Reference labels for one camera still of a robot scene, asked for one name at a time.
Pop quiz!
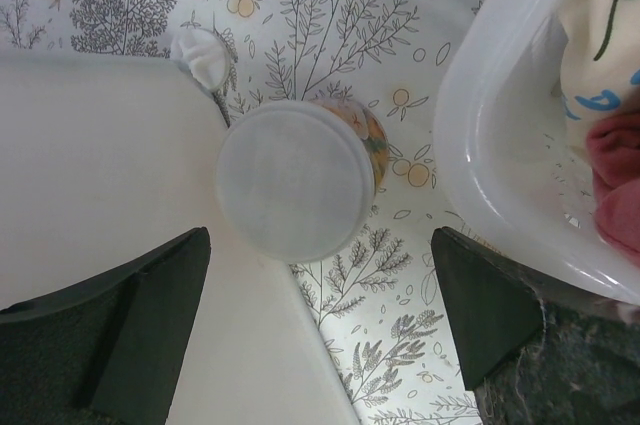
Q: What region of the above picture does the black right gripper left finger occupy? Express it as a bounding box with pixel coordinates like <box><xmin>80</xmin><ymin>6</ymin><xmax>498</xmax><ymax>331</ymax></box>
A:
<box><xmin>1</xmin><ymin>227</ymin><xmax>211</xmax><ymax>424</ymax></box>

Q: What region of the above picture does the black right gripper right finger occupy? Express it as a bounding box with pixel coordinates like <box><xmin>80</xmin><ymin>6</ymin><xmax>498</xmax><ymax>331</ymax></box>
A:
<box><xmin>430</xmin><ymin>226</ymin><xmax>546</xmax><ymax>391</ymax></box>

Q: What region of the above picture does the white lid yellow jar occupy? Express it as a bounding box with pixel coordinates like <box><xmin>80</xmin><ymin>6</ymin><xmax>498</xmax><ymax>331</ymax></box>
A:
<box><xmin>215</xmin><ymin>98</ymin><xmax>390</xmax><ymax>263</ymax></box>

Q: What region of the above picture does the white cube counter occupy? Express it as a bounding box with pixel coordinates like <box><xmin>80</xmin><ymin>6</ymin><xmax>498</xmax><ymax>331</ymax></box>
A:
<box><xmin>1</xmin><ymin>49</ymin><xmax>357</xmax><ymax>424</ymax></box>

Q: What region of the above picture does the white plastic basket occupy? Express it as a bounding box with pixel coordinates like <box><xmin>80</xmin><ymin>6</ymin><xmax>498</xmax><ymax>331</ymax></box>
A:
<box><xmin>434</xmin><ymin>0</ymin><xmax>639</xmax><ymax>304</ymax></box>

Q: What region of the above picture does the pink cloth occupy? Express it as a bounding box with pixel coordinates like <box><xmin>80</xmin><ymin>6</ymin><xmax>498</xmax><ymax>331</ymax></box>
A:
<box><xmin>586</xmin><ymin>113</ymin><xmax>639</xmax><ymax>264</ymax></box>

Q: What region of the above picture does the white printed cloth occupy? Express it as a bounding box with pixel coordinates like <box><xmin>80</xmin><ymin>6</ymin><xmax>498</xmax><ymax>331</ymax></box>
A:
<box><xmin>558</xmin><ymin>0</ymin><xmax>639</xmax><ymax>159</ymax></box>

